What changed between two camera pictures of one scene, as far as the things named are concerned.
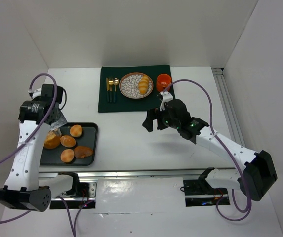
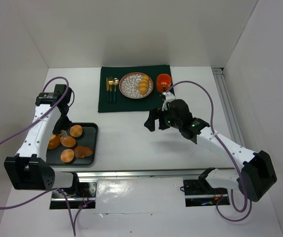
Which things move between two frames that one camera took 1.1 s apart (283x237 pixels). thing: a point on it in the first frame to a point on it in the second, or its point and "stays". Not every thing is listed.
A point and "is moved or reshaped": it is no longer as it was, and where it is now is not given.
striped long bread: [143, 84] stays
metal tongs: [56, 125] is moved or reshaped
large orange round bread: [52, 140] stays
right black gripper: [158, 121] stays
